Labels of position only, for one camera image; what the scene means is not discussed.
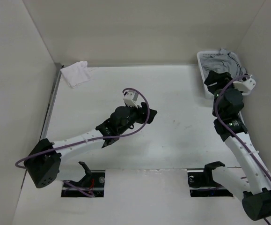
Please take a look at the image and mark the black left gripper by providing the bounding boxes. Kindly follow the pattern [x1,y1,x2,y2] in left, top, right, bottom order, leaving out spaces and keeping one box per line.
[118,102,156,135]

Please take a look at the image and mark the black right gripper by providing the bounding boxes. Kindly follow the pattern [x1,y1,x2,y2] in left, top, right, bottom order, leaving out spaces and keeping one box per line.
[204,70,243,117]

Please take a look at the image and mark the grey tank top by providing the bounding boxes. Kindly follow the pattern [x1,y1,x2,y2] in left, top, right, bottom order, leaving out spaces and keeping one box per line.
[200,48,248,79]

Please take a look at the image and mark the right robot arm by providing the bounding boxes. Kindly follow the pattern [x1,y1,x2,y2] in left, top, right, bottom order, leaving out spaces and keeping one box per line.
[202,71,271,221]

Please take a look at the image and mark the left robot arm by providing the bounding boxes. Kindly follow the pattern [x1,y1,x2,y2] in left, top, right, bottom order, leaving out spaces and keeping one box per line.
[23,102,157,188]

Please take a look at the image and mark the folded white tank top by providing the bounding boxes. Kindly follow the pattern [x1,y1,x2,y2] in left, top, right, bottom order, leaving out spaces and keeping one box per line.
[60,61,90,89]

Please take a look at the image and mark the white plastic basket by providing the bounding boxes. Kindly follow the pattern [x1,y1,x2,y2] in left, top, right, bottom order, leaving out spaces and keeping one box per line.
[197,50,243,99]

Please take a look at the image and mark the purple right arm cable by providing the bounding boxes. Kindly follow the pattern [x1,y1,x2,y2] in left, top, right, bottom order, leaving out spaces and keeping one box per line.
[212,75,271,225]

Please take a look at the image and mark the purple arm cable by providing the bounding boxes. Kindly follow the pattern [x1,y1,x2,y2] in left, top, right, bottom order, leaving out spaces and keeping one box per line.
[212,75,271,225]
[15,88,150,169]

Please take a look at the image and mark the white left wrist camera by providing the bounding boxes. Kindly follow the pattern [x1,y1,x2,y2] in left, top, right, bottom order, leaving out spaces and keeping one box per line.
[123,90,139,108]

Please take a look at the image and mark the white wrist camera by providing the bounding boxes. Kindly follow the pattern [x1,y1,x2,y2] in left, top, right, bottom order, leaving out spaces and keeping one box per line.
[123,90,139,108]
[233,75,256,96]

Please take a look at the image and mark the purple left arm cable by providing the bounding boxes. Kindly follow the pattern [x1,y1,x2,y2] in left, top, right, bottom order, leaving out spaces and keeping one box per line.
[15,88,150,169]

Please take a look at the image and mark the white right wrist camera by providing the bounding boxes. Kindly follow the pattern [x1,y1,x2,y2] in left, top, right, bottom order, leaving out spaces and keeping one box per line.
[233,75,256,96]

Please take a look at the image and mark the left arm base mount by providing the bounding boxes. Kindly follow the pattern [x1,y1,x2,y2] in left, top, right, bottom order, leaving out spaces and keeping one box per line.
[61,161,106,198]

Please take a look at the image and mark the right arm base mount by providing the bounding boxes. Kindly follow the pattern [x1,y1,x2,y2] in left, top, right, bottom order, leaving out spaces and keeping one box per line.
[187,161,233,197]

